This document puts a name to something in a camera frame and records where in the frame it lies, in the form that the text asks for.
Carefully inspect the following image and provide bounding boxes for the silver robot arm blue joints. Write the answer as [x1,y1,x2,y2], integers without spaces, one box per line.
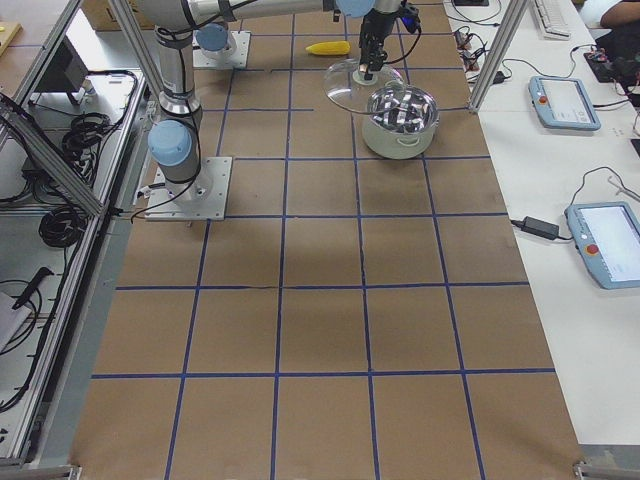
[139,1,403,200]

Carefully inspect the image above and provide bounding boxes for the blue teach pendant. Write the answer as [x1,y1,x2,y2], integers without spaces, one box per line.
[528,76,601,131]
[565,201,639,290]

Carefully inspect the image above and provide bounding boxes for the white keyboard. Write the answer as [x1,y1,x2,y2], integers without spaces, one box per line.
[532,0,571,41]

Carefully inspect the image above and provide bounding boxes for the aluminium frame post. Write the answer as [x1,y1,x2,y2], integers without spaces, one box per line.
[469,0,528,113]

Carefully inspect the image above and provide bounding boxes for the white steel cooking pot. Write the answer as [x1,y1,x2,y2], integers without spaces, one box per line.
[362,85,439,159]

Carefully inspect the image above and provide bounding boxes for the far blue teach pendant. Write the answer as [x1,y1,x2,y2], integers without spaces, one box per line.
[528,76,601,131]

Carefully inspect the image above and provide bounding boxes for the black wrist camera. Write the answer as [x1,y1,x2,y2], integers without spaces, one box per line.
[398,1,421,34]

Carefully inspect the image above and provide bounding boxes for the aluminium frame side rail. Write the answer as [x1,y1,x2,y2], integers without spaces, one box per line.
[1,1,159,479]

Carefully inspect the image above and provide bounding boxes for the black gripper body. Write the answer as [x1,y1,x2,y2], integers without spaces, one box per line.
[359,9,397,51]

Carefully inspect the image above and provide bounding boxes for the small electronics board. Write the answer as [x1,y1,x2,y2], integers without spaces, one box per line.
[454,29,488,72]

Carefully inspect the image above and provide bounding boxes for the yellow toy corn cob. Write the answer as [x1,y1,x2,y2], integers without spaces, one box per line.
[305,40,351,56]

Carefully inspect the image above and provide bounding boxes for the brown paper table cover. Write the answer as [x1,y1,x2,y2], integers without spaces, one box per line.
[71,1,580,479]

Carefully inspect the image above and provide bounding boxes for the glass pot lid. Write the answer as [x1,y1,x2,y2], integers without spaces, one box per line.
[323,59,406,115]

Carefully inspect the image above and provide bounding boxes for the black power adapter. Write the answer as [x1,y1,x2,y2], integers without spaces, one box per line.
[521,216,559,240]

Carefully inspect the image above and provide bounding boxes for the coiled black cables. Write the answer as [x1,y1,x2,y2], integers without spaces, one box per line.
[38,207,86,250]

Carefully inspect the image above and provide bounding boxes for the near blue teach pendant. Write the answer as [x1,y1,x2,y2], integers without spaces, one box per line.
[565,201,639,290]

